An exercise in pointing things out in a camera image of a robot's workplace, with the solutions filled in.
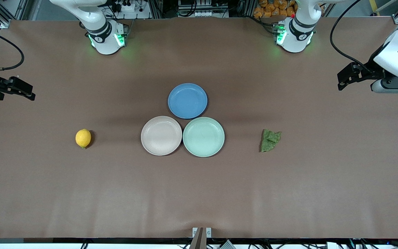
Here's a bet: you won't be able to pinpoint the yellow lemon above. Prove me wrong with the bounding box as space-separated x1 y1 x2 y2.
75 129 92 149

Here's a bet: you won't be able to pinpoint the green lettuce leaf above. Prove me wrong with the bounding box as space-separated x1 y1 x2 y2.
260 129 282 153

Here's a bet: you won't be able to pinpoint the orange snack packets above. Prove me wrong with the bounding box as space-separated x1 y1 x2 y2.
253 0 298 18

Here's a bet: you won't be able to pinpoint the white power strip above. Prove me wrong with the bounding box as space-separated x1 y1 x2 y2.
111 0 141 13

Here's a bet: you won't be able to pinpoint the beige pink plate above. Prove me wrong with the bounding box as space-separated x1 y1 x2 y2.
141 116 183 156

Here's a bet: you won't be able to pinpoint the mint green plate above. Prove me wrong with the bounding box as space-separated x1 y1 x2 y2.
182 117 225 158

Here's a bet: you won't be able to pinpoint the blue plate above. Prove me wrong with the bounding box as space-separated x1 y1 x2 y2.
168 83 208 120

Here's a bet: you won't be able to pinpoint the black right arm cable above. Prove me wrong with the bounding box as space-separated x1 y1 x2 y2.
0 34 25 72

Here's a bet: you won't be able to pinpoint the grey metal bracket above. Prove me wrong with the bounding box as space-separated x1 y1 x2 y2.
192 227 212 249

